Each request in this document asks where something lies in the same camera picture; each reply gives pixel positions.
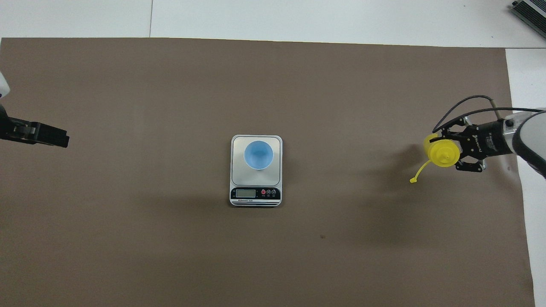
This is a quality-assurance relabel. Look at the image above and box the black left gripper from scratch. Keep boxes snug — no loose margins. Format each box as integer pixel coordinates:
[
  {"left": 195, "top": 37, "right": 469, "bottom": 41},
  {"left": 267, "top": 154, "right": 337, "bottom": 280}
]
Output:
[{"left": 0, "top": 104, "right": 70, "bottom": 149}]

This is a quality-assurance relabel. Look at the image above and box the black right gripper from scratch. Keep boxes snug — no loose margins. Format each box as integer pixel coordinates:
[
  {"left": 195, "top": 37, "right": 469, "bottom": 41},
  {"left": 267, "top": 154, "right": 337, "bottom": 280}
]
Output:
[{"left": 429, "top": 117, "right": 514, "bottom": 173}]

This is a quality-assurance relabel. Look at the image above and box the yellow squeeze bottle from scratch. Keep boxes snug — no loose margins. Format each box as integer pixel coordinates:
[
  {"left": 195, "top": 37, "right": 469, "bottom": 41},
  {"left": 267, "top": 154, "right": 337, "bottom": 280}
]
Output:
[{"left": 410, "top": 133, "right": 462, "bottom": 184}]

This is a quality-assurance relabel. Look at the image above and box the light blue plastic cup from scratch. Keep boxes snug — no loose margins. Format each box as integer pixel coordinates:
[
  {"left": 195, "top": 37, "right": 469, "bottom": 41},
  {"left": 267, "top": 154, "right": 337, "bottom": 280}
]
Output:
[{"left": 244, "top": 141, "right": 274, "bottom": 170}]

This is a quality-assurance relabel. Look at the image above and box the silver digital kitchen scale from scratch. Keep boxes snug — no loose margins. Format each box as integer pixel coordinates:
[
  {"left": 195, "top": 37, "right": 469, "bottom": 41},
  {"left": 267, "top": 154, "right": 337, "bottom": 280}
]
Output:
[{"left": 230, "top": 135, "right": 283, "bottom": 207}]

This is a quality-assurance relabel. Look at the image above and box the brown table mat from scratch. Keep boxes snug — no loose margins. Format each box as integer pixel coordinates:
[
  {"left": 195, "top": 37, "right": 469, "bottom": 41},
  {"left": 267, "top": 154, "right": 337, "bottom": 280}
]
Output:
[{"left": 0, "top": 38, "right": 536, "bottom": 307}]

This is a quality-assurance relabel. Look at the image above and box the grey metal device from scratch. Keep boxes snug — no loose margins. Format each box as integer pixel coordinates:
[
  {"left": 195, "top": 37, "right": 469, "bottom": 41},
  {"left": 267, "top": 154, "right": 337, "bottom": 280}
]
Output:
[{"left": 511, "top": 0, "right": 546, "bottom": 40}]

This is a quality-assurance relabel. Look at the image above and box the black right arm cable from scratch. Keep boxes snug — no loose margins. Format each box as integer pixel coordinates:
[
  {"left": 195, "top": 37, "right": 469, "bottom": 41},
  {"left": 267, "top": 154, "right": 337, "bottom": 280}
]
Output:
[{"left": 432, "top": 95, "right": 546, "bottom": 133}]

